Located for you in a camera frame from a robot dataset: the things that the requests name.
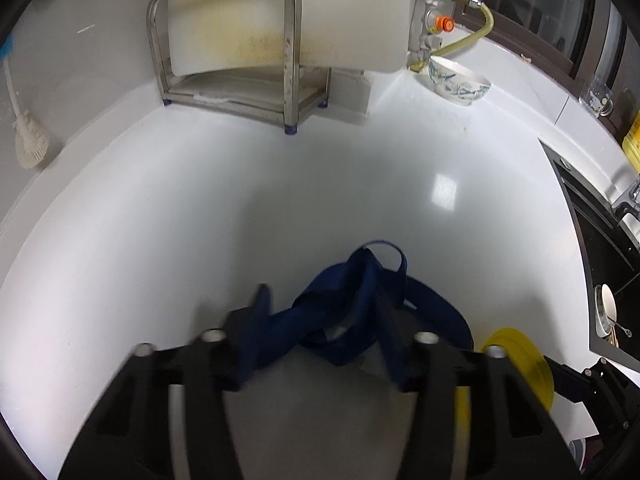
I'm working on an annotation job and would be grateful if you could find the white brush with blue handle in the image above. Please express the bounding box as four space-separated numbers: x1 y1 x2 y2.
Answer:
0 35 52 170

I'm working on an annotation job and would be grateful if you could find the yellow detergent pump bottle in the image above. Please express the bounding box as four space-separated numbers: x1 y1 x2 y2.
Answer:
621 110 640 161

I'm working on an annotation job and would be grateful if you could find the black kitchen sink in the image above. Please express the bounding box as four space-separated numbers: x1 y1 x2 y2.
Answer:
539 139 640 367

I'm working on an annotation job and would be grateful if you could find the glass mug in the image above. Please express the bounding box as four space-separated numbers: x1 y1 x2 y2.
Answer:
579 74 617 120

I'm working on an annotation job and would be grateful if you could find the white cutting board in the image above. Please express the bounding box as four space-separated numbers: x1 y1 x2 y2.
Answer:
167 0 418 77

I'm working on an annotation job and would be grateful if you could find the metal faucet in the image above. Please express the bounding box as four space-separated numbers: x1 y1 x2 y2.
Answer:
612 176 640 221

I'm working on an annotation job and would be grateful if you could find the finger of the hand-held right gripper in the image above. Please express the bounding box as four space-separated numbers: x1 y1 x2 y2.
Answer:
542 355 593 403

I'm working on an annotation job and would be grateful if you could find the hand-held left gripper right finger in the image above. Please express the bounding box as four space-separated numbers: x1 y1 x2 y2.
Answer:
372 292 583 480

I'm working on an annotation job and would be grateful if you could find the patterned white bowl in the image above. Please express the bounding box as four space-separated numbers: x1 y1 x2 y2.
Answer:
427 55 492 107

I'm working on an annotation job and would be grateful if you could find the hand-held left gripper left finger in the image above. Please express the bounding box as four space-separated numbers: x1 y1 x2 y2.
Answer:
57 284 273 480

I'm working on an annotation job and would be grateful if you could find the metal rack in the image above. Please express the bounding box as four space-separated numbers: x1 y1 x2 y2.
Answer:
146 0 332 137

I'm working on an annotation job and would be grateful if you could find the gas valve with pipe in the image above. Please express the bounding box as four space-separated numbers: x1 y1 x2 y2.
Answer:
407 0 481 73

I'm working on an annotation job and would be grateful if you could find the yellow round lid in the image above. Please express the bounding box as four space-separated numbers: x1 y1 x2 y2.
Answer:
457 327 555 433

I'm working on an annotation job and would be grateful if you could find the white dish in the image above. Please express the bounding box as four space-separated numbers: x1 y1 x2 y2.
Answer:
595 284 618 338

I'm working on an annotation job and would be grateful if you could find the dark window frame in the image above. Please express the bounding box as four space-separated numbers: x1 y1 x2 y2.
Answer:
470 0 640 131

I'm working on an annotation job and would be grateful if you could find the yellow gas hose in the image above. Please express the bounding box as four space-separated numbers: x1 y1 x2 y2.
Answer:
430 2 496 58

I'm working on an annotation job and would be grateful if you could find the dark blue strap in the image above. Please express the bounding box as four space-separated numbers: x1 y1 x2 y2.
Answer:
250 241 474 367

